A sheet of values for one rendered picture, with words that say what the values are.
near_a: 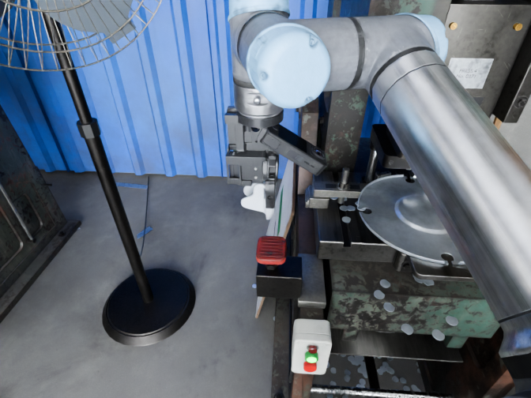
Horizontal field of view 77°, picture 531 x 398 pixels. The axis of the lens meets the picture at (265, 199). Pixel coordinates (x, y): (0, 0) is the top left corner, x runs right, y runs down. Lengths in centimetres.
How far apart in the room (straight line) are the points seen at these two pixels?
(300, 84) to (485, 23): 42
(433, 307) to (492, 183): 58
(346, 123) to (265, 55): 66
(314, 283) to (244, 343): 70
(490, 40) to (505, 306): 50
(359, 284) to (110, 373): 101
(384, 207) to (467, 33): 35
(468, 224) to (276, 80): 21
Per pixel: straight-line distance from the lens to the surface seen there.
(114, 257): 185
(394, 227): 74
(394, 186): 86
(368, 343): 111
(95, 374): 150
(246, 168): 53
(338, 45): 37
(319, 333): 72
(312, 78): 35
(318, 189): 84
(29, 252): 196
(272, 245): 68
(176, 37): 193
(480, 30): 70
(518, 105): 73
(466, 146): 31
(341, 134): 98
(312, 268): 80
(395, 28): 41
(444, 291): 84
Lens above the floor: 124
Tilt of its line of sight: 37 degrees down
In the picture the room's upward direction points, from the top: straight up
